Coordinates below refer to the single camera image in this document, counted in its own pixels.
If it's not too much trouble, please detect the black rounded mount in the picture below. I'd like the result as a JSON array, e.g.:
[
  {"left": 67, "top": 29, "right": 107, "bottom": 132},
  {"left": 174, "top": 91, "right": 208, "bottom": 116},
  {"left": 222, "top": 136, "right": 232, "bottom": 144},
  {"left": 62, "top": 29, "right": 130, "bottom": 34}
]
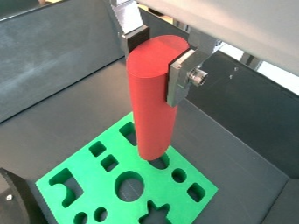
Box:
[{"left": 0, "top": 168, "right": 32, "bottom": 224}]

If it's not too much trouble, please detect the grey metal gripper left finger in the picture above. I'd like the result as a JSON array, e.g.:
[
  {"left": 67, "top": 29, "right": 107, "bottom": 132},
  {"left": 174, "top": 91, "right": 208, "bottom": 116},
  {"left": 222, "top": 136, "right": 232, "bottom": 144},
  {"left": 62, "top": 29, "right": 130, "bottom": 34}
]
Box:
[{"left": 108, "top": 0, "right": 150, "bottom": 56}]

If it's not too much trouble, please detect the green shape sorting board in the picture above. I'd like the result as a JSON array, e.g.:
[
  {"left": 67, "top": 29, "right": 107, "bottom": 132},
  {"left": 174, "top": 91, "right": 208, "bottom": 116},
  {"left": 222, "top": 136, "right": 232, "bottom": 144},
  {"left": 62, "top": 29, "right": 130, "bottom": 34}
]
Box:
[{"left": 36, "top": 115, "right": 218, "bottom": 224}]

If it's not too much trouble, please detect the red oval peg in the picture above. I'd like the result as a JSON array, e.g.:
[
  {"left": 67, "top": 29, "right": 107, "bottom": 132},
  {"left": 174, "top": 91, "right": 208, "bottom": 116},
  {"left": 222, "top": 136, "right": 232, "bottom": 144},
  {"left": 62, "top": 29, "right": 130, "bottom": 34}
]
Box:
[{"left": 126, "top": 35, "right": 188, "bottom": 160}]

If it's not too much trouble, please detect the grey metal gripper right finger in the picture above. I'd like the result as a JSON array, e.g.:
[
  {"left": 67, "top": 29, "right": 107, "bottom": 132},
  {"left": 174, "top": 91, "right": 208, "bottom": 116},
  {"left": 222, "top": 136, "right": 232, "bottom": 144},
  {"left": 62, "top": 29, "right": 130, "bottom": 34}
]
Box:
[{"left": 167, "top": 28, "right": 219, "bottom": 107}]

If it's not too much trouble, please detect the white overhead beam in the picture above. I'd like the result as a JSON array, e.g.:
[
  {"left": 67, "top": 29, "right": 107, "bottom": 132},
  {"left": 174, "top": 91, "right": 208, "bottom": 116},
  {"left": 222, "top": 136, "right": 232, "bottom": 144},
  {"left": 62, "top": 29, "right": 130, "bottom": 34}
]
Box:
[{"left": 138, "top": 0, "right": 299, "bottom": 76}]

